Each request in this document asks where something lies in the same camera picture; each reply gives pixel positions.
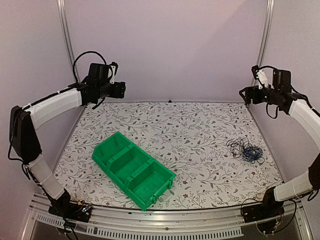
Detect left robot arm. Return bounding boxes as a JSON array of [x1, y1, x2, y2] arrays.
[[7, 60, 126, 217]]

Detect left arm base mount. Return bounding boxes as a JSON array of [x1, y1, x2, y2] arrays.
[[48, 200, 93, 223]]

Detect blue cable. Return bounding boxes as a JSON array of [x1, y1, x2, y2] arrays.
[[241, 145, 263, 163]]

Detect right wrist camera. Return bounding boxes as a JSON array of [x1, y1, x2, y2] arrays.
[[251, 65, 269, 90]]

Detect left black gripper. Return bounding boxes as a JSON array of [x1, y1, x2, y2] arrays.
[[97, 81, 127, 99]]

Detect aluminium frame post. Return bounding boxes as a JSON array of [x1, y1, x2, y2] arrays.
[[56, 0, 79, 81], [256, 0, 275, 66]]

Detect left aluminium frame post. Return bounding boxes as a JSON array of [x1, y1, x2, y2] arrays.
[[56, 0, 79, 81]]

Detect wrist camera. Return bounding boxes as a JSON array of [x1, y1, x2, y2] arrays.
[[108, 61, 119, 84], [251, 65, 269, 90]]

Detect right aluminium frame post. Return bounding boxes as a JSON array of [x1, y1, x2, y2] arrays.
[[256, 0, 275, 66]]

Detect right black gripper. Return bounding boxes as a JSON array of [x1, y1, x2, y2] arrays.
[[239, 85, 281, 105]]

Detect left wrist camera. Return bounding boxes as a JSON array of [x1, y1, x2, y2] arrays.
[[108, 61, 119, 84]]

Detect floral table mat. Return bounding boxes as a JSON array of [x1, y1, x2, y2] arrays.
[[54, 102, 283, 210]]

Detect black cable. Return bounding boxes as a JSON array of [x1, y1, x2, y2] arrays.
[[226, 136, 265, 165]]

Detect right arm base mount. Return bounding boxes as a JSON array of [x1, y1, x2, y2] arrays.
[[240, 198, 285, 235]]

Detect front aluminium rail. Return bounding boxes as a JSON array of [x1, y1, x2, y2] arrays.
[[21, 193, 313, 240]]

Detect green three-compartment bin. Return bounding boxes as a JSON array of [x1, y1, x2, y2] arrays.
[[92, 132, 176, 212]]

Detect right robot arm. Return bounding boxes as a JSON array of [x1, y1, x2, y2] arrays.
[[239, 65, 320, 218]]

